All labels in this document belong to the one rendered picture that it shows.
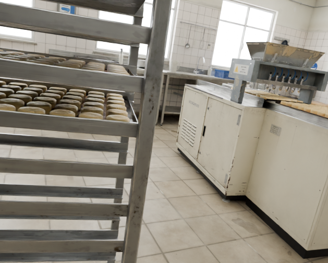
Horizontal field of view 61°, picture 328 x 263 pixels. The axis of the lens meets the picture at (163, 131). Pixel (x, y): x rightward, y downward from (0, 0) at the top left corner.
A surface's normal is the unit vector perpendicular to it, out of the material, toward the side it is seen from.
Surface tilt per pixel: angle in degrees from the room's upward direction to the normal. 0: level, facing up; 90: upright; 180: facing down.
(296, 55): 115
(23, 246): 90
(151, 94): 90
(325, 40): 90
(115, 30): 90
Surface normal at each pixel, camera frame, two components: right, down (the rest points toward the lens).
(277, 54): 0.20, 0.66
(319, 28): -0.90, -0.02
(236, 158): 0.29, 0.29
